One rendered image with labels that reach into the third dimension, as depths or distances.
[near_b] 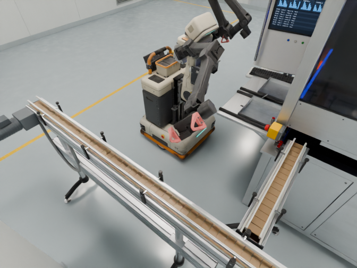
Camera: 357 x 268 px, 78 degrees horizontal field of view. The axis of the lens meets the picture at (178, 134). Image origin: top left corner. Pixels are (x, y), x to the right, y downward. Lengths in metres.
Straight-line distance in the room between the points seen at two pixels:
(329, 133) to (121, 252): 1.68
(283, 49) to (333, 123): 1.17
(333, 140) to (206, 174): 1.28
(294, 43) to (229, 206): 1.58
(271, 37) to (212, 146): 1.24
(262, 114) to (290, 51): 0.85
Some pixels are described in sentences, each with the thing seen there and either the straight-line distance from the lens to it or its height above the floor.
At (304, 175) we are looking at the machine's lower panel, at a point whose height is 0.71.
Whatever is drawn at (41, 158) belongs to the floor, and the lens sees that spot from 2.87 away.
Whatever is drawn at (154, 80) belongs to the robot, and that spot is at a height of 0.81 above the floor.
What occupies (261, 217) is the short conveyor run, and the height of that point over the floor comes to 0.93.
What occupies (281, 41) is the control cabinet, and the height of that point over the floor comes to 1.09.
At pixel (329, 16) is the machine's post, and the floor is 1.61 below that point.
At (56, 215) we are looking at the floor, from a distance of 2.36.
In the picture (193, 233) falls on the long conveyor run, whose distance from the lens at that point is 1.04.
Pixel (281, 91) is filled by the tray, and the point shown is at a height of 0.88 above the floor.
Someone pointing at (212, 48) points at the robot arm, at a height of 1.40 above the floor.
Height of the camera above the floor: 1.91
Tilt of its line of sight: 45 degrees down
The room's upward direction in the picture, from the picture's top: straight up
